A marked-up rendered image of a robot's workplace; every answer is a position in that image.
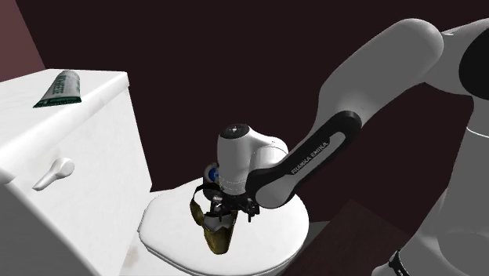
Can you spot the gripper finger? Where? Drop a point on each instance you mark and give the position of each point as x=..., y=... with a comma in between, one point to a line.
x=216, y=208
x=252, y=211

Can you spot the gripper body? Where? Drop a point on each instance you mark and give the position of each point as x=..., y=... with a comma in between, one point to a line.
x=233, y=201

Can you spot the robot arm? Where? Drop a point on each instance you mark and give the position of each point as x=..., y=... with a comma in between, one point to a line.
x=366, y=84

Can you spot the olive brown pointed object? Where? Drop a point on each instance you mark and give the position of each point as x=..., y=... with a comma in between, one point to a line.
x=218, y=239

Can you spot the white toilet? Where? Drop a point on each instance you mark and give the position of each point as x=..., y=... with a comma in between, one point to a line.
x=95, y=160

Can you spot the green and grey tube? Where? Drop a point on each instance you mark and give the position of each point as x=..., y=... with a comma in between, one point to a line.
x=61, y=90

